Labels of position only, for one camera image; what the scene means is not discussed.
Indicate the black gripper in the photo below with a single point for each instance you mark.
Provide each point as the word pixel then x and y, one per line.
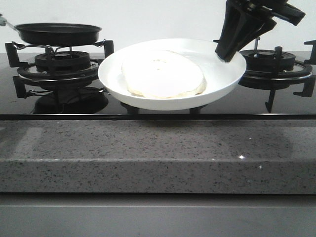
pixel 245 20

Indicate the white ceramic plate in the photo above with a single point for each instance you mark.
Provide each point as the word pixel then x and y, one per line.
pixel 221 77

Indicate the fried egg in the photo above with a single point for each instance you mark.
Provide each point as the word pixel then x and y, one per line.
pixel 162 74

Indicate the black frying pan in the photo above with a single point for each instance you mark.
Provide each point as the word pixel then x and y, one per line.
pixel 55 34

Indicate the right black burner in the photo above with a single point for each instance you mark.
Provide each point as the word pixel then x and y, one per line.
pixel 265 60

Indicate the black burner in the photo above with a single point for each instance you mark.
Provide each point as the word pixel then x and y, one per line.
pixel 64 61
pixel 265 60

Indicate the right black pan support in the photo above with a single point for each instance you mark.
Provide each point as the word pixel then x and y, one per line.
pixel 279 71

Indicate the black pan support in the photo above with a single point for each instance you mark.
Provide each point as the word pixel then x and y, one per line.
pixel 49 81
pixel 279 71

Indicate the left black burner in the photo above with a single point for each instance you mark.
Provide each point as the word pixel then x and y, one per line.
pixel 64 61

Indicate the left black pan support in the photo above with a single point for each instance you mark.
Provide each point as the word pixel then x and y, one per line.
pixel 49 81

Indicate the black glass gas stove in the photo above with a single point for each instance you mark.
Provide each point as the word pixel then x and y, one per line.
pixel 92 102

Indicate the grey cabinet front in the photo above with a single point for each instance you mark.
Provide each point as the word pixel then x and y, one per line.
pixel 148 215

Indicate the wire pan reducer rack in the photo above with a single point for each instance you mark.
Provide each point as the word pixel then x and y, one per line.
pixel 19 46

